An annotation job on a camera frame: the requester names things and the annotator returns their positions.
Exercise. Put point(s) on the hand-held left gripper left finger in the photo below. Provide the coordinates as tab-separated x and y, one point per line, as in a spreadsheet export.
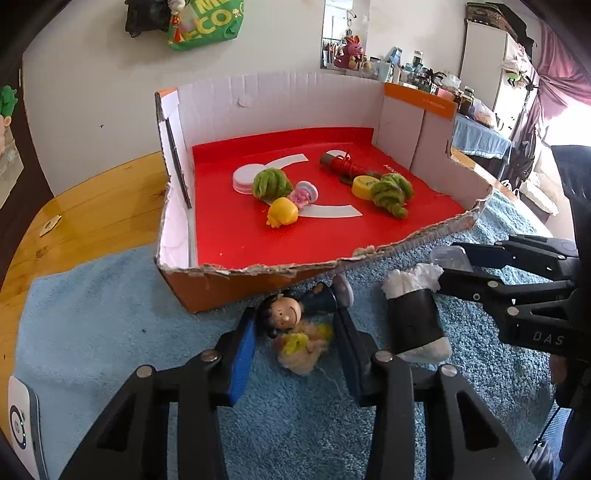
242	360

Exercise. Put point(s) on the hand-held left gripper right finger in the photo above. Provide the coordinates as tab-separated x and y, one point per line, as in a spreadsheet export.
348	364

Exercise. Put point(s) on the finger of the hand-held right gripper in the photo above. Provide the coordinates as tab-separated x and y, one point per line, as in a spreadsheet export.
517	254
489	290

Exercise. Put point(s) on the yellow fuzzy wool toy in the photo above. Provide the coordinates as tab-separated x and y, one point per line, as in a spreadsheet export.
302	349

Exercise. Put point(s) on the black-haired doll figure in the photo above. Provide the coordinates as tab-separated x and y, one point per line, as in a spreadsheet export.
295	311

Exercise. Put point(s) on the black roll with white plastic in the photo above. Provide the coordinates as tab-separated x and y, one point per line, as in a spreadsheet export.
415	318

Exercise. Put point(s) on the orange and red cardboard box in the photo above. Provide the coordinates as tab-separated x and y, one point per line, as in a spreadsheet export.
258	244

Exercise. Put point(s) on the green knitted ball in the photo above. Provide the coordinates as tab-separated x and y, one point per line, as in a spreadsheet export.
392	194
272	183

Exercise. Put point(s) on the yellow toy figure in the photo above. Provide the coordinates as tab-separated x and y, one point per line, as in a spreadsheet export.
282	212

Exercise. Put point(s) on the yellow round lid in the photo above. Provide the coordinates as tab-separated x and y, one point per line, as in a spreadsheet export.
364	186

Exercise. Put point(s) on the pink toy figure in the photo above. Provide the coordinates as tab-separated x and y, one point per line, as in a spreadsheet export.
304	194

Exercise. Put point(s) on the white cushioned stool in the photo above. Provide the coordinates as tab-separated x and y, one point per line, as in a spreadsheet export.
540	196

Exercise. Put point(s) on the light blue fluffy towel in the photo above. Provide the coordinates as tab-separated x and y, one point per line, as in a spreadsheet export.
115	300

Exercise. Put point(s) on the pink curtain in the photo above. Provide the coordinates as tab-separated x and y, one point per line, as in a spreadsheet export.
556	87

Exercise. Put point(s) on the white round lid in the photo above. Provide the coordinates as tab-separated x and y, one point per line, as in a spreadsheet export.
244	177

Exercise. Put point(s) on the white refrigerator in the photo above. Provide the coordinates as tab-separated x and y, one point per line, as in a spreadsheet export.
487	64

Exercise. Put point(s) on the red brown stick toy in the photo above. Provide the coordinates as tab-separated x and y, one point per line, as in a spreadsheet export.
340	164

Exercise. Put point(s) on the cluttered side table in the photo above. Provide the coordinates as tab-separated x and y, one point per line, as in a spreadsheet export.
425	69

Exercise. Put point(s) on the white electronic device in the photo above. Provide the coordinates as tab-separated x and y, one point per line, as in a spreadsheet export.
21	424

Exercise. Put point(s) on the leopard print bag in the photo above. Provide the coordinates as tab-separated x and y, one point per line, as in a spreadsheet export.
498	21

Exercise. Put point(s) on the small beige tag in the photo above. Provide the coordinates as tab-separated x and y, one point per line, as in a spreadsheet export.
50	225

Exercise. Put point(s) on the red plush toy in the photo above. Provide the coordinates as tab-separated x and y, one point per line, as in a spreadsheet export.
349	51

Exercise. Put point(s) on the dark brown door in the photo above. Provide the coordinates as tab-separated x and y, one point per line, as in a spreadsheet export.
27	194

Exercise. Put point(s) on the green shopping bag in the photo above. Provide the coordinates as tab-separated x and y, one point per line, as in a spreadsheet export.
205	27

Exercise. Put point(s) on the green plush toy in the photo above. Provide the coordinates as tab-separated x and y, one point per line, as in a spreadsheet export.
8	99

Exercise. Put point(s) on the black hanging bag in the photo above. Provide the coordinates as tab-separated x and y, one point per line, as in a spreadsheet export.
143	16

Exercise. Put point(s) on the wall mirror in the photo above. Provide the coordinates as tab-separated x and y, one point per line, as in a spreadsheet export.
346	27

